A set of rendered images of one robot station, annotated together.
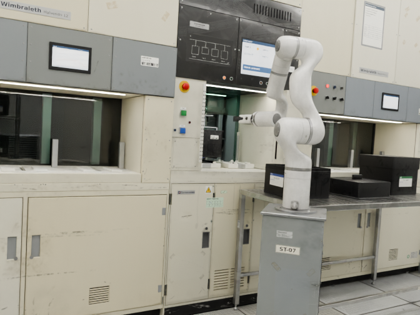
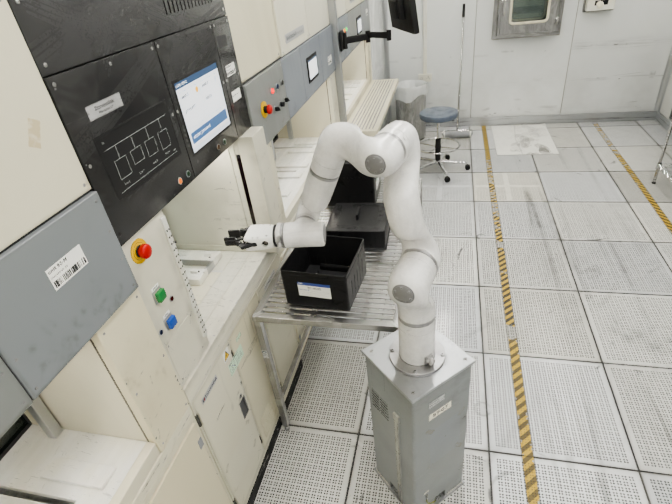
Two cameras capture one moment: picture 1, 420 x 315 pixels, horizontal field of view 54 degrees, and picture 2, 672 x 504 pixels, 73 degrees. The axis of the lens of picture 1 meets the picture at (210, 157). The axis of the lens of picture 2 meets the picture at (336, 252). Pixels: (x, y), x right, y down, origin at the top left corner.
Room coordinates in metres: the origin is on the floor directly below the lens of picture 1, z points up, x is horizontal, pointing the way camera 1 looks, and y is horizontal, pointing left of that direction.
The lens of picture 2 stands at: (1.26, 0.52, 1.95)
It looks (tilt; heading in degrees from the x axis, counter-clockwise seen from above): 33 degrees down; 316
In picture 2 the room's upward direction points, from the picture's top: 7 degrees counter-clockwise
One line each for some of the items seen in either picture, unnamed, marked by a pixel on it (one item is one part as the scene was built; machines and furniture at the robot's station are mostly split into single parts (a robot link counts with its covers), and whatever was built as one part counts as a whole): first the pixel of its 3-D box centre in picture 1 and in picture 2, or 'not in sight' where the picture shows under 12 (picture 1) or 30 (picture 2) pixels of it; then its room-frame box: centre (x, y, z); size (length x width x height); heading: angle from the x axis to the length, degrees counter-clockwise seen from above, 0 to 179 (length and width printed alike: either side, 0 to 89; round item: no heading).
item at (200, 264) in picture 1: (204, 150); (134, 272); (2.90, 0.04, 0.98); 0.95 x 0.88 x 1.95; 29
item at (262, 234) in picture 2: (250, 119); (263, 236); (2.35, -0.22, 1.19); 0.11 x 0.10 x 0.07; 36
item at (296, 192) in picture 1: (296, 190); (416, 335); (1.88, -0.41, 0.85); 0.19 x 0.19 x 0.18
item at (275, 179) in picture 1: (296, 180); (325, 270); (2.40, -0.51, 0.85); 0.28 x 0.28 x 0.17; 24
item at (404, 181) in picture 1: (387, 174); (353, 174); (2.85, -1.25, 0.89); 0.29 x 0.29 x 0.25; 31
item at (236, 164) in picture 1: (233, 164); (189, 265); (2.88, -0.17, 0.89); 0.22 x 0.21 x 0.04; 29
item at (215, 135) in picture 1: (200, 138); not in sight; (2.75, 0.07, 1.06); 0.24 x 0.20 x 0.32; 120
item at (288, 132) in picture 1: (293, 144); (412, 292); (1.87, -0.38, 1.07); 0.19 x 0.12 x 0.24; 106
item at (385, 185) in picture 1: (356, 185); (359, 222); (2.55, -0.92, 0.83); 0.29 x 0.29 x 0.13; 31
